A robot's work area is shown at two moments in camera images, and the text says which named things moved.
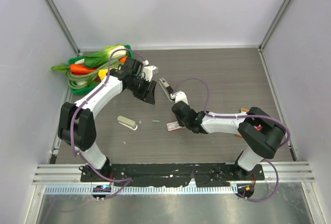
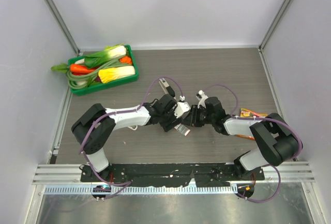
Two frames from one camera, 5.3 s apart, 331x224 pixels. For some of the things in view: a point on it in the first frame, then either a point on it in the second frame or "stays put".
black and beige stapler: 166,88 stays put
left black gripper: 147,95 to 174,121
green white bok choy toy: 95,59 stays put
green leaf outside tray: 61,67 stays put
